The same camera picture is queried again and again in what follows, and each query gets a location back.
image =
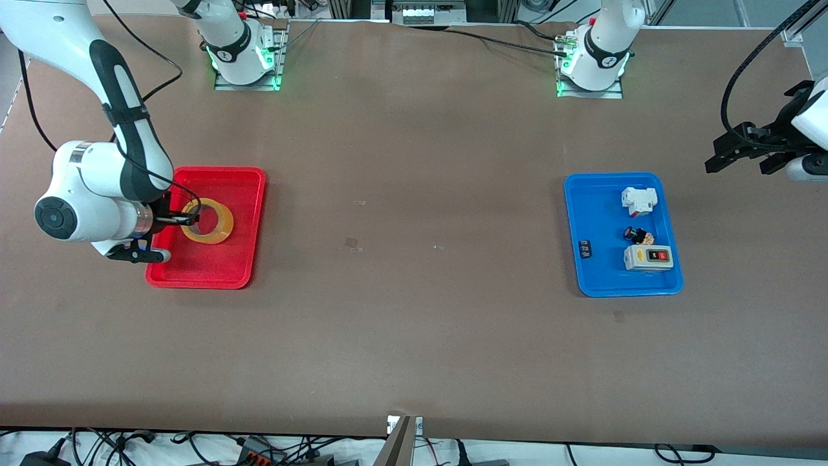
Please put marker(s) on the grey switch box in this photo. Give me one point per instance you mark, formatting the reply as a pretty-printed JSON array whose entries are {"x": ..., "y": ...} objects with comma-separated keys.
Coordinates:
[{"x": 637, "y": 259}]

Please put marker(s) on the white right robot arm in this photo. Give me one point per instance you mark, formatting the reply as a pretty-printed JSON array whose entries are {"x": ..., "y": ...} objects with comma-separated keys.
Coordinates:
[{"x": 39, "y": 32}]

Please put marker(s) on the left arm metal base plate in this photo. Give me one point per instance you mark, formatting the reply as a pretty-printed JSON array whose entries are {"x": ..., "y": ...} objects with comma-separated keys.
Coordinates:
[{"x": 582, "y": 94}]

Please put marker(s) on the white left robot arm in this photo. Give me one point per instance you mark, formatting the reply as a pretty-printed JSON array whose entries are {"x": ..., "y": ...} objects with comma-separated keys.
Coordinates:
[{"x": 608, "y": 39}]

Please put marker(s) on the grey metal bar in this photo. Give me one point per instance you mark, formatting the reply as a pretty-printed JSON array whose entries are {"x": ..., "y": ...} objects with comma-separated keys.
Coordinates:
[{"x": 398, "y": 450}]

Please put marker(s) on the small white mount plate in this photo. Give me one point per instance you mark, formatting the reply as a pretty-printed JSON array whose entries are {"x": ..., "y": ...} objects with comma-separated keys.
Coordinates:
[{"x": 392, "y": 424}]

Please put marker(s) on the black push button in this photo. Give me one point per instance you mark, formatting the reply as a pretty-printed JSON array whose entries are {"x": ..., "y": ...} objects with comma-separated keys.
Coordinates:
[{"x": 632, "y": 233}]

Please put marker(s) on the white power strip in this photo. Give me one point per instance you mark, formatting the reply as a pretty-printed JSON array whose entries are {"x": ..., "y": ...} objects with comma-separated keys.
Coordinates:
[{"x": 430, "y": 14}]

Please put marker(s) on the red plastic tray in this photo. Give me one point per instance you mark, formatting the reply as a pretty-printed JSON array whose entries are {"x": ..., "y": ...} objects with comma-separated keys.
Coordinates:
[{"x": 246, "y": 259}]

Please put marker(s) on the silver table corner bracket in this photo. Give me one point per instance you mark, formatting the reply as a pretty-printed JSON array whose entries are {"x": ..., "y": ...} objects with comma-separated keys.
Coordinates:
[{"x": 792, "y": 35}]

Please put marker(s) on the small black chip module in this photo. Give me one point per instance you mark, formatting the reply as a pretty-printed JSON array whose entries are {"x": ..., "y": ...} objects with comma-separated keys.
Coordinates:
[{"x": 586, "y": 248}]

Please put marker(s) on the blue plastic tray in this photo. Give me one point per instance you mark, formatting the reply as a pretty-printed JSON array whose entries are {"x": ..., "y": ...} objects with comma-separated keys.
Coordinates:
[{"x": 601, "y": 272}]

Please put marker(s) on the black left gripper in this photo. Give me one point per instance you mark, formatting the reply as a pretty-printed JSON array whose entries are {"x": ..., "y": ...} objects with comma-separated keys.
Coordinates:
[{"x": 771, "y": 144}]

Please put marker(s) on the yellow tape roll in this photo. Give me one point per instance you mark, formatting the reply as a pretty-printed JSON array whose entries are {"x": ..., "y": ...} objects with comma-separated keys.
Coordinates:
[{"x": 223, "y": 223}]

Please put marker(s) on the black power adapter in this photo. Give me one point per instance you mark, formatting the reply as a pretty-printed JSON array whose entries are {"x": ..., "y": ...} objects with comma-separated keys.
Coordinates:
[{"x": 42, "y": 459}]

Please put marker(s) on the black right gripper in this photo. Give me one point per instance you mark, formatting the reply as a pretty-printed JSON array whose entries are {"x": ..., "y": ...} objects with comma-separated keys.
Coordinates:
[{"x": 162, "y": 212}]

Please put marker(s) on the orange black connector block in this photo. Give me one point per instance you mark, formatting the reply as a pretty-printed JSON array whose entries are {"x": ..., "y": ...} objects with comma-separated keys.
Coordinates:
[{"x": 259, "y": 453}]

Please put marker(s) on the white circuit breaker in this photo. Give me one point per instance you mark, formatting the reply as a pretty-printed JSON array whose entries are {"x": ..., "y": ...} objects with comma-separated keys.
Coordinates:
[{"x": 640, "y": 197}]

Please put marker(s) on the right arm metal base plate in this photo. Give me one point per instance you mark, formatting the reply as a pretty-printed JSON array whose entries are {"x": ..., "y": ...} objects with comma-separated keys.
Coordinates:
[{"x": 282, "y": 65}]

